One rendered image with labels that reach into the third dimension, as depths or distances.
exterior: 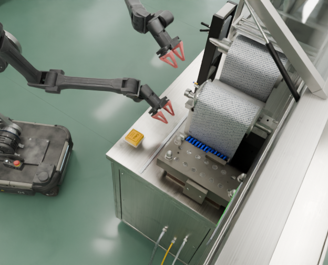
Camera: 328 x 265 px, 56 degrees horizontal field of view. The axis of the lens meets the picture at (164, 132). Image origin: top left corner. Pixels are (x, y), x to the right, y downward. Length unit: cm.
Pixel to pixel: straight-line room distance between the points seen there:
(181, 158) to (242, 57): 51
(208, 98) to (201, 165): 31
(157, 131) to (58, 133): 106
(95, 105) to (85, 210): 102
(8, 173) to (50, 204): 37
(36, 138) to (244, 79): 163
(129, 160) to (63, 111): 150
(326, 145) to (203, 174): 52
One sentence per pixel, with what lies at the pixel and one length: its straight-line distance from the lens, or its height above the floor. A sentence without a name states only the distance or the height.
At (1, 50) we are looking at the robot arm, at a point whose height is 141.
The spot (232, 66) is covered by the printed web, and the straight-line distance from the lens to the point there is 142.
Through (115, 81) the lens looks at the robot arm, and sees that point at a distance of 142.
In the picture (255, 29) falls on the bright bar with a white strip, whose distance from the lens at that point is 141.
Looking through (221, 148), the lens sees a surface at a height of 106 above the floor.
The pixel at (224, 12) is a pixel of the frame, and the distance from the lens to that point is 150.
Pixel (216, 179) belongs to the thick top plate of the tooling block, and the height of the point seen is 103.
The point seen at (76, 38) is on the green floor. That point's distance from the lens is 366.
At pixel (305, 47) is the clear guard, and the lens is 91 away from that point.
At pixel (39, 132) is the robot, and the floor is 24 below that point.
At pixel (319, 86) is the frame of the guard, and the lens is 88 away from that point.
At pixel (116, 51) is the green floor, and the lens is 346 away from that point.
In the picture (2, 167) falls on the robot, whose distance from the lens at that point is 242.
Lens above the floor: 220
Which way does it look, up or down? 54 degrees down
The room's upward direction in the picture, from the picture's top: 9 degrees clockwise
